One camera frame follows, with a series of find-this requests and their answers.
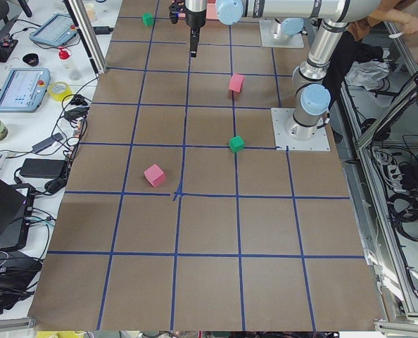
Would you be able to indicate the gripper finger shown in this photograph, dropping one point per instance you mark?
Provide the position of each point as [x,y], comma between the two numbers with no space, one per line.
[193,48]

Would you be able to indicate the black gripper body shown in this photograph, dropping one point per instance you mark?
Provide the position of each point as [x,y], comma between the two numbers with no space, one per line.
[195,20]

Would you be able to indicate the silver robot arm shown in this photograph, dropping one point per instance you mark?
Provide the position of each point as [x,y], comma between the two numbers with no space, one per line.
[312,98]
[288,28]

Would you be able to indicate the pink plastic bin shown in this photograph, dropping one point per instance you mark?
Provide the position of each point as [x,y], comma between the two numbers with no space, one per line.
[212,10]

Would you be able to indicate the green foam cube far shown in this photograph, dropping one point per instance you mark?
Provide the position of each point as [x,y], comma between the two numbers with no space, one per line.
[147,19]

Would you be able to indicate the pink foam cube centre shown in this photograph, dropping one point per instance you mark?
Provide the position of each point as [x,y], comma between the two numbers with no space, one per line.
[236,82]

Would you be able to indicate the pink foam cube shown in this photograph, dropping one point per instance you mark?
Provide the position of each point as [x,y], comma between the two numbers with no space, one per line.
[154,175]
[236,82]

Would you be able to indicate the green foam cube near base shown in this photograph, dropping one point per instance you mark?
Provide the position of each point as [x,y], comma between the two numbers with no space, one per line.
[236,144]

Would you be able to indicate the clear squeeze bottle red cap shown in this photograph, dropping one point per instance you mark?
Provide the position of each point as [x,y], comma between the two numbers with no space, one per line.
[69,64]

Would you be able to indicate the teach pendant far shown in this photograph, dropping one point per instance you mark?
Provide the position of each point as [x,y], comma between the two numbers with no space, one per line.
[55,32]

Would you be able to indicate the teach pendant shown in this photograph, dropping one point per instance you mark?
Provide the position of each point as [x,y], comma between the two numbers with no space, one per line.
[55,32]
[24,90]

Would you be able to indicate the pink foam cube outer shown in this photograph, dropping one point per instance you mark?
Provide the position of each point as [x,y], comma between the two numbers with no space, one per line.
[154,175]

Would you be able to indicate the yellow tape roll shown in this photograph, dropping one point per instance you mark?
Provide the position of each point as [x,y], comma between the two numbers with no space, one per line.
[60,91]

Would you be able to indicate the teach pendant near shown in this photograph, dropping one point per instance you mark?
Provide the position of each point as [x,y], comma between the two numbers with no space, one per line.
[24,90]

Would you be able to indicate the black power adapter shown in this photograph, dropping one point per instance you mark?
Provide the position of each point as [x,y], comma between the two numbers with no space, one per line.
[42,168]

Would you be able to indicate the black laptop computer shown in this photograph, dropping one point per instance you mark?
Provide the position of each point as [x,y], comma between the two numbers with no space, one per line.
[16,202]

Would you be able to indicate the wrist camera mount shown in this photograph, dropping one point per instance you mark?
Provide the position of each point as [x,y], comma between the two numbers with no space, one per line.
[175,9]

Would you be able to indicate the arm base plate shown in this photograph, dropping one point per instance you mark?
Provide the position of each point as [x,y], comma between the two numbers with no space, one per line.
[290,136]
[267,28]

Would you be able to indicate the aluminium frame post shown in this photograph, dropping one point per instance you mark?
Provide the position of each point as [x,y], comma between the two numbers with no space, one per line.
[78,14]

